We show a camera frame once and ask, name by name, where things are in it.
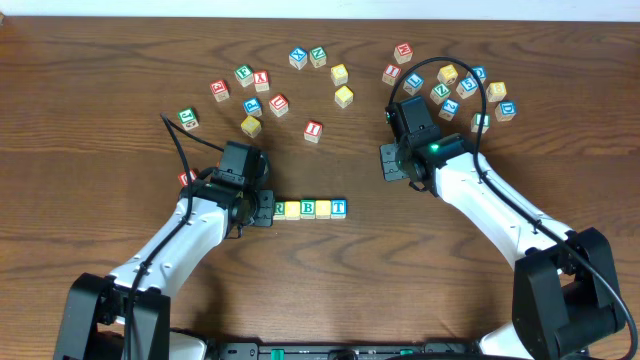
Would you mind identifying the green Z block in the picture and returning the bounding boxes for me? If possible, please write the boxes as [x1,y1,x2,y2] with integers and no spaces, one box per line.
[430,83,451,105]

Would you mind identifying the yellow G block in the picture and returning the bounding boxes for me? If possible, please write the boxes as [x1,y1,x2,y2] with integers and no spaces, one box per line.
[241,115,262,138]

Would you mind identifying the yellow block ball side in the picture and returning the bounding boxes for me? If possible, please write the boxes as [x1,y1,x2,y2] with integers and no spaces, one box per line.
[437,65,458,86]

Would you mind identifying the yellow block far right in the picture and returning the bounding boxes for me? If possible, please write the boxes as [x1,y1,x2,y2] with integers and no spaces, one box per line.
[486,82,507,103]

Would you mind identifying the green F block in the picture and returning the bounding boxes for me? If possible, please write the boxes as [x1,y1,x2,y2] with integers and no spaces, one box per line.
[234,64,254,87]

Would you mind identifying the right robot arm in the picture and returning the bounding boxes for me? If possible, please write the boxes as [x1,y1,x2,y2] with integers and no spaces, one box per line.
[380,96,630,359]

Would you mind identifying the green L block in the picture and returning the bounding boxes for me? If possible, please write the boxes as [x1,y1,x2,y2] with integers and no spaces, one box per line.
[470,113,491,133]

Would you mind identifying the black mounting rail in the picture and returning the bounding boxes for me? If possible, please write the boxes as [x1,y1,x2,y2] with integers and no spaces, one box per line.
[205,341,480,360]

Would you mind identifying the red I block centre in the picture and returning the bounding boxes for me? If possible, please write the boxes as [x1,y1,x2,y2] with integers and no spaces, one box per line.
[303,121,323,143]

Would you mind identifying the red U block lower left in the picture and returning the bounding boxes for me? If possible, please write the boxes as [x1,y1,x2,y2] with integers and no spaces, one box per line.
[179,170,197,187]

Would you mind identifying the green J block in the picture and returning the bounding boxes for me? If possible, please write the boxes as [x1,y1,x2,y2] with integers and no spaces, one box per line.
[177,108,199,131]

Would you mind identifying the yellow block upper centre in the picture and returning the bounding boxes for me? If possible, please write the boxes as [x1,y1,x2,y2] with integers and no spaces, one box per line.
[330,64,349,86]

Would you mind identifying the blue L block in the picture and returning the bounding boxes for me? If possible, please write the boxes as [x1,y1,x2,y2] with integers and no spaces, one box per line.
[402,72,424,96]

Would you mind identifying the blue X block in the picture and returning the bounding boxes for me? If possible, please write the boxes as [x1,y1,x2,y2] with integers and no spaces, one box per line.
[288,47,308,70]

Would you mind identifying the green R block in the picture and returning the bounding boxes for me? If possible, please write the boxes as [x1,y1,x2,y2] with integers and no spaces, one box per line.
[273,202,286,220]

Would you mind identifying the yellow O block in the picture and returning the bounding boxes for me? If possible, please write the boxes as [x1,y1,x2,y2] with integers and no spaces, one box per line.
[284,201,301,220]

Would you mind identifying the red I block right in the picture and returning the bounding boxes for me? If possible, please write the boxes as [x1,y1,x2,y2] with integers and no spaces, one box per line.
[382,64,401,86]

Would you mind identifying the blue T block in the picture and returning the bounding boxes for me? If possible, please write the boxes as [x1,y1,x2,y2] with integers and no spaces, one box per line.
[331,199,348,219]

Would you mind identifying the red G block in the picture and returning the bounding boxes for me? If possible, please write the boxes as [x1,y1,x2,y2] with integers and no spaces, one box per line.
[210,80,230,102]

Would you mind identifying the red i block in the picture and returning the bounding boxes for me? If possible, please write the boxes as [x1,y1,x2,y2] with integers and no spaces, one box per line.
[303,121,323,143]
[382,64,401,86]

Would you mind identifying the blue D block right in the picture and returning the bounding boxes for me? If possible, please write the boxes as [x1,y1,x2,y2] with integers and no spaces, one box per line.
[495,101,517,122]

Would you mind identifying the red Y block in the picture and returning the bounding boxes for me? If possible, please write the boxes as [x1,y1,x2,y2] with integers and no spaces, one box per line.
[253,70,270,92]

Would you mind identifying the yellow block mid centre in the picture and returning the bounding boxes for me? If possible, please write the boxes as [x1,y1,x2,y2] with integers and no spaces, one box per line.
[334,85,354,108]

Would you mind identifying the red U block upper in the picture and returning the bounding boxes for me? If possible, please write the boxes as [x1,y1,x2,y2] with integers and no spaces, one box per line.
[269,94,289,117]

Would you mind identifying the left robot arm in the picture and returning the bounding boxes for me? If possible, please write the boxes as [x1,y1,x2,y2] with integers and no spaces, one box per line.
[54,142,275,359]

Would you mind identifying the blue D block upper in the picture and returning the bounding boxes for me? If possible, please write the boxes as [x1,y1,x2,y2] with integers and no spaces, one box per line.
[466,66,487,83]

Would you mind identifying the blue d block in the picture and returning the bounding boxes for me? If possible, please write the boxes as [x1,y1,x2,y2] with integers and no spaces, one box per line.
[495,101,517,122]
[466,66,487,83]

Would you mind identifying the yellow K side block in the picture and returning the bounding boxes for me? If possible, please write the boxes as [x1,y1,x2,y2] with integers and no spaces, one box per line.
[315,200,332,219]

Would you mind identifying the red H block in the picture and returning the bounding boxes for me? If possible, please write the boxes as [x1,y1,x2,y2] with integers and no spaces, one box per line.
[394,42,414,64]

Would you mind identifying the red u block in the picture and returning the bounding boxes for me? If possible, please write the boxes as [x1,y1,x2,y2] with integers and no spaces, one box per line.
[269,94,289,117]
[179,170,197,187]

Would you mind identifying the green B block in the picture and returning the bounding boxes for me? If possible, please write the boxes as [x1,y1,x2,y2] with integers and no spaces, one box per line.
[300,199,316,219]

